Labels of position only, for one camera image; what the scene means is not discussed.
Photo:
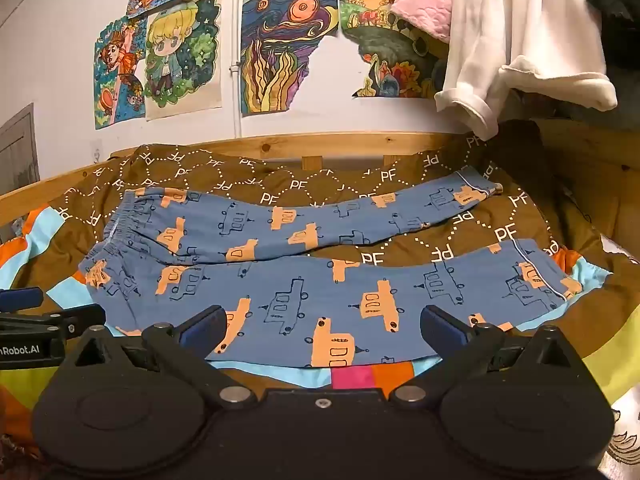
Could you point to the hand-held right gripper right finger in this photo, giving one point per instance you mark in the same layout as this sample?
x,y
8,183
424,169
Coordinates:
x,y
442,332

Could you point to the blonde cartoon figure wall poster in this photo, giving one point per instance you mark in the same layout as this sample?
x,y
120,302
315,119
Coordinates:
x,y
182,60

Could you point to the brown multicoloured printed blanket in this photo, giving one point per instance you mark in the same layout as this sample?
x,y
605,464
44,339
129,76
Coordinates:
x,y
400,249

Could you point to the grey wall panel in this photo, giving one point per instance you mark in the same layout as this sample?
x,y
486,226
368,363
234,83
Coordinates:
x,y
17,150

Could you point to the wooden bed frame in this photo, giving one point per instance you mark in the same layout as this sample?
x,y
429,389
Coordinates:
x,y
280,145

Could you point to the butterfly girl wall poster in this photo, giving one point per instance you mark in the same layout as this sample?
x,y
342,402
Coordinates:
x,y
117,80

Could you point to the pink quilted cloth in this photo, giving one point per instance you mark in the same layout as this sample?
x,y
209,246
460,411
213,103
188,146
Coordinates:
x,y
425,0

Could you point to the white garment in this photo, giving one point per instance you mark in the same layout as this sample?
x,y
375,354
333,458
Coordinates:
x,y
525,35

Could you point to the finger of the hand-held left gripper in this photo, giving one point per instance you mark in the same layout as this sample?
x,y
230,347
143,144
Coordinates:
x,y
20,299
75,320

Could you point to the swirly night sky wall poster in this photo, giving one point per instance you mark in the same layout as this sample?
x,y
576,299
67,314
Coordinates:
x,y
280,45

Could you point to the white wall pipe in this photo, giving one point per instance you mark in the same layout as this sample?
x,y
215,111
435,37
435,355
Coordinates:
x,y
236,110

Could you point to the white wall socket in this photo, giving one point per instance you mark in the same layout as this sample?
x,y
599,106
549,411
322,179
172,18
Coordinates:
x,y
96,151

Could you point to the blue pants with orange buses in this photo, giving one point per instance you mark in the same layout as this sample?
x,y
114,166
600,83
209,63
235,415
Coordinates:
x,y
300,280

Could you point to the dark garment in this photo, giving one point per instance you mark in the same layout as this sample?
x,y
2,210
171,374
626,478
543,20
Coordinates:
x,y
620,10

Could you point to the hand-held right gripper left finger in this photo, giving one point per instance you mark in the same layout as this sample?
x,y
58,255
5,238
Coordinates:
x,y
200,335

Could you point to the landscape wall poster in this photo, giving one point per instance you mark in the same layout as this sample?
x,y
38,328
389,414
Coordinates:
x,y
390,55

